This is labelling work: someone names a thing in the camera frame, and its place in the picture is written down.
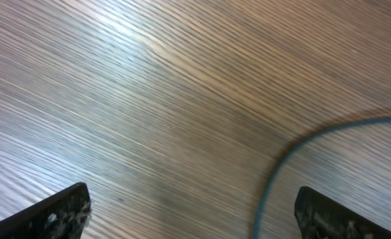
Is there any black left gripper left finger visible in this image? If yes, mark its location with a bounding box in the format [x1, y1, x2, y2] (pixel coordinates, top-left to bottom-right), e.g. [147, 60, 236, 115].
[0, 182, 91, 239]

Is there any black usb cable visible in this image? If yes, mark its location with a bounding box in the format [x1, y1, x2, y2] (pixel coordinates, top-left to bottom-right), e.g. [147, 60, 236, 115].
[251, 115, 391, 239]

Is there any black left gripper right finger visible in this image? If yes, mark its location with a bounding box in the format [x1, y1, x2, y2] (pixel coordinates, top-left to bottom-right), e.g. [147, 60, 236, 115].
[294, 186, 391, 239]

